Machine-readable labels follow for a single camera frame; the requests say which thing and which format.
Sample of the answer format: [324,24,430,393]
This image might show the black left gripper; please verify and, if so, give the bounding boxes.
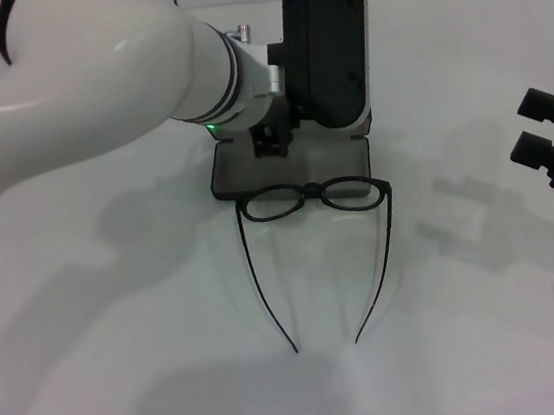
[247,92,305,162]

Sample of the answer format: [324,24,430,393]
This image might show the black glasses case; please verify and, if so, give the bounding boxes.
[202,104,382,212]

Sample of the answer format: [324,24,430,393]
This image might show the black glasses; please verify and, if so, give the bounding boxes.
[231,169,411,361]

